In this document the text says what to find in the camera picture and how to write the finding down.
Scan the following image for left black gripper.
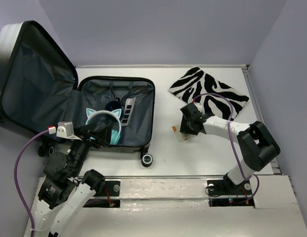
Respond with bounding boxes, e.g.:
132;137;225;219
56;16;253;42
70;120;115;175

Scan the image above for white card with orange dot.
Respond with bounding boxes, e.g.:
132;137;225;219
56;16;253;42
172;124;194;142

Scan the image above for teal cat ear headphones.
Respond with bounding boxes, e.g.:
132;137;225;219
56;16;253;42
86;108;122;145

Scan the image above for dark blue mug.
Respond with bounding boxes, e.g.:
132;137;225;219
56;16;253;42
105;97;123;115

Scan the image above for zebra print fluffy pouch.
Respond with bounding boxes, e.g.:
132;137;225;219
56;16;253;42
169;67;249;120

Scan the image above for small black kids suitcase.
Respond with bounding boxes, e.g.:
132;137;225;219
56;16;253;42
0;21;155;167

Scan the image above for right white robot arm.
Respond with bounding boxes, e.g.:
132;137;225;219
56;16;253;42
179;103;281;194

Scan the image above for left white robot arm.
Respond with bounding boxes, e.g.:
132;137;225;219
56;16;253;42
24;122;113;237

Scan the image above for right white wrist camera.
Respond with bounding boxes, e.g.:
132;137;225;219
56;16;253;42
194;102;205;114

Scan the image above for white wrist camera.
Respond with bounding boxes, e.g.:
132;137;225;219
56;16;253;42
56;121;81;140
194;102;205;114

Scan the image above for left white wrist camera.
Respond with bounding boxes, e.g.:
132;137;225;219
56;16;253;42
56;121;81;140

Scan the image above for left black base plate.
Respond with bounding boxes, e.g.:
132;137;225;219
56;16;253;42
84;179;121;208

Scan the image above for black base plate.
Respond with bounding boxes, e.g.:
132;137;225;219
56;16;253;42
84;179;121;208
205;179;255;207

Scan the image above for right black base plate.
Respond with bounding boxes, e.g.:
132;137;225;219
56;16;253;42
205;179;255;207

